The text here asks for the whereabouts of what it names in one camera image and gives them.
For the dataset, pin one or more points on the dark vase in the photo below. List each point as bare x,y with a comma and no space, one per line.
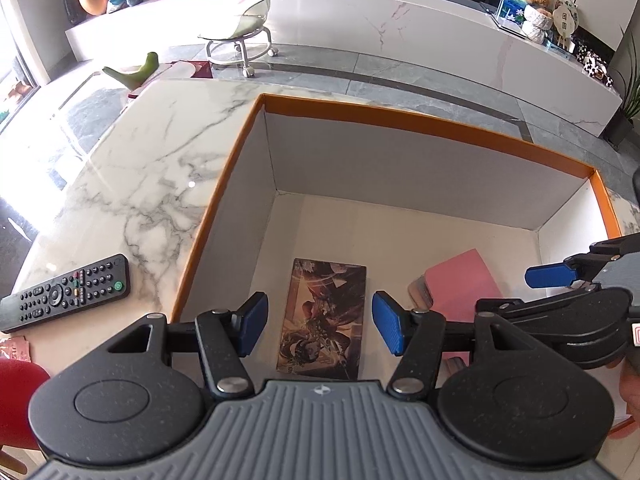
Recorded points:
73,6

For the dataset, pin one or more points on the white marble bench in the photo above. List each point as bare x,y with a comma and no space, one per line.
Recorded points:
350,15

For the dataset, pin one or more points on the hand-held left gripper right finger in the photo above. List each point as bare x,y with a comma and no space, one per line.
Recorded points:
389,322

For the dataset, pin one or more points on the green bird figurine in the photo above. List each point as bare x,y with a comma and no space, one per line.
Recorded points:
135,76

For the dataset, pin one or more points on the pink notebook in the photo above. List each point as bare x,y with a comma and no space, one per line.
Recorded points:
460,280

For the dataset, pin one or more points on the pink foil packet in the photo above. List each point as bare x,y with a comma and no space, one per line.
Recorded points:
14,347

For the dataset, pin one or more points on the black remote control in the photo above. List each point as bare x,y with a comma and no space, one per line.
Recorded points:
65,292

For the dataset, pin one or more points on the clear seat rolling stool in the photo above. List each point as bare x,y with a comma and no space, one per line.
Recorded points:
240,20

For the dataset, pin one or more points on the orange storage box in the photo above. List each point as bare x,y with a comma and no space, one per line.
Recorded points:
400,175

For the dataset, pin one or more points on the cow print figurine set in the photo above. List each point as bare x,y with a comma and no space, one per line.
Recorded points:
595,65

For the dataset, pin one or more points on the potted plant black pot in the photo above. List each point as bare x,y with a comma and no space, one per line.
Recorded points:
620,127

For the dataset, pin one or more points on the round paper fan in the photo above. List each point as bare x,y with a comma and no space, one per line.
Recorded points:
566,16

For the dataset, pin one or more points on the illustrated picture card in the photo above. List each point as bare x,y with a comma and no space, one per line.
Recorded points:
320,320

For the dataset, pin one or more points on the person's right hand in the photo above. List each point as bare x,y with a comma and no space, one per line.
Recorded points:
632,385

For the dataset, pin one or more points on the pink round coaster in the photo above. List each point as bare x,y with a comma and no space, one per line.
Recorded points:
181,70

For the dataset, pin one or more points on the dark red book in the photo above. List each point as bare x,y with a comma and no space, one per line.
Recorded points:
203,67

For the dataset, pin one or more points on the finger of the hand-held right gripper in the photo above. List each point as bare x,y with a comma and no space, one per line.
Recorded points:
550,307
547,275

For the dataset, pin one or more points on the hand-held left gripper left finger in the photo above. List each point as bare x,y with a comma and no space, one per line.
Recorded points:
252,322

